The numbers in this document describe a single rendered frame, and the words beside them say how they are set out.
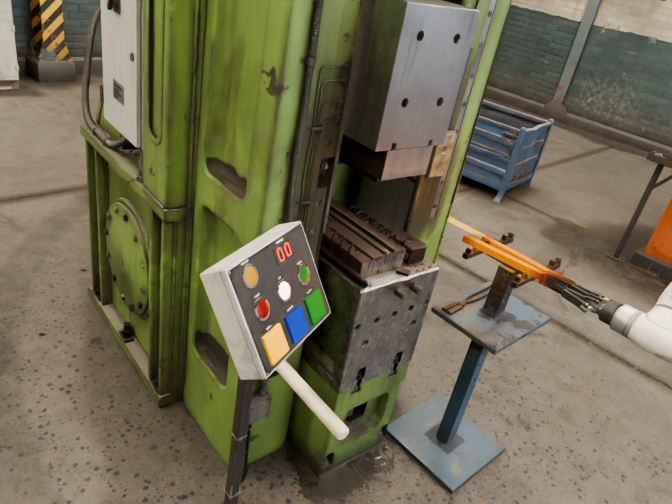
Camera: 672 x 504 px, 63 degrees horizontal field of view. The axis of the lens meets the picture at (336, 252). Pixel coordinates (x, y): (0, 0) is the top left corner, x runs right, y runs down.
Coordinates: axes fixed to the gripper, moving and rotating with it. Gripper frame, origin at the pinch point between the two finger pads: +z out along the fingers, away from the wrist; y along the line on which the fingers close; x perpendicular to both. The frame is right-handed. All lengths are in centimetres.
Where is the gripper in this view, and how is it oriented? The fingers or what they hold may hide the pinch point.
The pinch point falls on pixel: (556, 283)
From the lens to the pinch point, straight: 194.7
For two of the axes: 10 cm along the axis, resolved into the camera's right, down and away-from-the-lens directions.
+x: 1.6, -8.7, -4.7
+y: 7.4, -2.1, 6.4
